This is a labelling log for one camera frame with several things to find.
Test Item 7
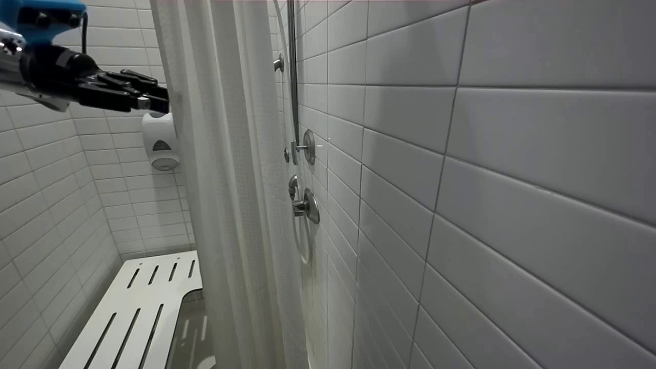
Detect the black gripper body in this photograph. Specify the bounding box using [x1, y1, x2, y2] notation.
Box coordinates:
[21, 44, 118, 108]

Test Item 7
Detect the white shower curtain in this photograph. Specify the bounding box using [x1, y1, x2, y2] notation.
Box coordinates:
[147, 0, 311, 369]

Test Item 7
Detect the chrome shower slide bar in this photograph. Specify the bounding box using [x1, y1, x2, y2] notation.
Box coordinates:
[286, 0, 303, 149]

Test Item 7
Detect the white slatted shower bench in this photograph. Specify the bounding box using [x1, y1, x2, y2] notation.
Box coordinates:
[57, 249, 205, 369]

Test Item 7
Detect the white wall soap dispenser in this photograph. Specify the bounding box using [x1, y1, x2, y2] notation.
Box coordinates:
[140, 108, 183, 174]

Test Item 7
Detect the chrome slide bar mount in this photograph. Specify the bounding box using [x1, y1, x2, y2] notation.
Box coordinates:
[289, 128, 317, 169]

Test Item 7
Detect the chrome shower valve handle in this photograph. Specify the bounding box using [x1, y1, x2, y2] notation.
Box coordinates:
[288, 174, 322, 228]

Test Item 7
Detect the shower hose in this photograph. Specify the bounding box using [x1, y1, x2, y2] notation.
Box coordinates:
[292, 212, 317, 269]

